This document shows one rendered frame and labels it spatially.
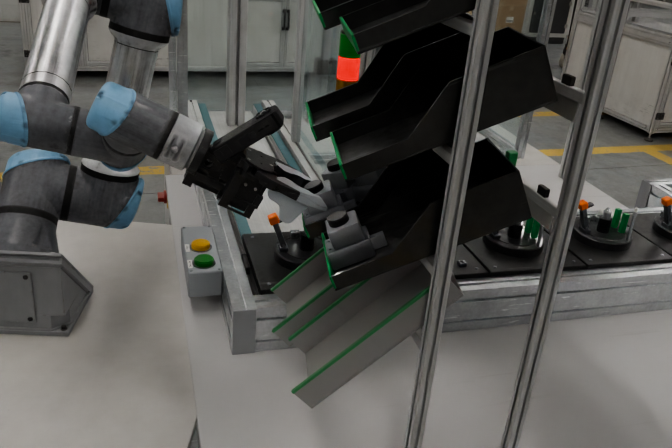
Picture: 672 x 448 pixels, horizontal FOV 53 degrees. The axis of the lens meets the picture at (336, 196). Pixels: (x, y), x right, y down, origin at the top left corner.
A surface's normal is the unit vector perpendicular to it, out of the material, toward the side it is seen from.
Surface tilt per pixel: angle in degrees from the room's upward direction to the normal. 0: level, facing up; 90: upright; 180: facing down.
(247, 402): 0
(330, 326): 90
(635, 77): 90
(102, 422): 0
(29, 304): 90
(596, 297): 90
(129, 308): 0
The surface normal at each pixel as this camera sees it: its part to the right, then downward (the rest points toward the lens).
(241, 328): 0.27, 0.40
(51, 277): 0.04, 0.40
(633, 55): -0.94, 0.06
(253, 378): 0.08, -0.91
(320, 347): -0.64, -0.67
